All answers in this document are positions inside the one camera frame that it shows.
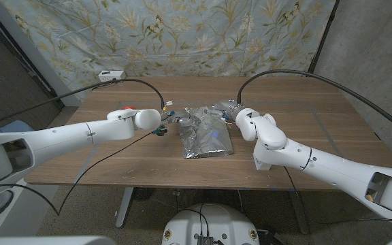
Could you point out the crinkled aluminium foil sheet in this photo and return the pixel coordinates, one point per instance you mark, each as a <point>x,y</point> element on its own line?
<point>206,136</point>

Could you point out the black backdrop stand pole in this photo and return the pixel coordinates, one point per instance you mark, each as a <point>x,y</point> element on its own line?
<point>329,20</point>

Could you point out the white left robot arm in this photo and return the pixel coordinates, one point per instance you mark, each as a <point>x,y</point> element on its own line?
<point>63,139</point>

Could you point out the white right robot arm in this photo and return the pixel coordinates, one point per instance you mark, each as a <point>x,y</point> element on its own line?
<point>318,160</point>

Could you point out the blue floral backdrop cloth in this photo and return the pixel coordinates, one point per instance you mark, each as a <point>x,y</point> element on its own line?
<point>182,41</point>

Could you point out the red ribbon roll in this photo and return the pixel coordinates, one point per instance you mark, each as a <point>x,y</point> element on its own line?
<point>128,108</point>

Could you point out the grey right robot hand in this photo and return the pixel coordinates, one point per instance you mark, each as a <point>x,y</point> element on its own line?
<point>226,109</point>

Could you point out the grey metal table leg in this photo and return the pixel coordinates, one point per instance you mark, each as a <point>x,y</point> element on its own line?
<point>299,214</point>
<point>125,207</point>

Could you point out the white kitchen timer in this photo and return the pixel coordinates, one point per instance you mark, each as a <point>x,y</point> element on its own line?
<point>261,163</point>

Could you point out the blue storage bin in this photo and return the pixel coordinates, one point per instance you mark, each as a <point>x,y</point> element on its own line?
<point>15,126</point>

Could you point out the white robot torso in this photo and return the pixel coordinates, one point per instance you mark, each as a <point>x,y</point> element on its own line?
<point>213,221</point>

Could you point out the white power outlet box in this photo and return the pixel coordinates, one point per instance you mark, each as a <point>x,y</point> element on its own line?
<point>111,75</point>

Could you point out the grey wall post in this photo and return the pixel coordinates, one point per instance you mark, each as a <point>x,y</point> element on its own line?
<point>29,47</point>

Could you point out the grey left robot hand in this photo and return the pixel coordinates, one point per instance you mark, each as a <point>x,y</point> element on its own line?
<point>179,119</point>

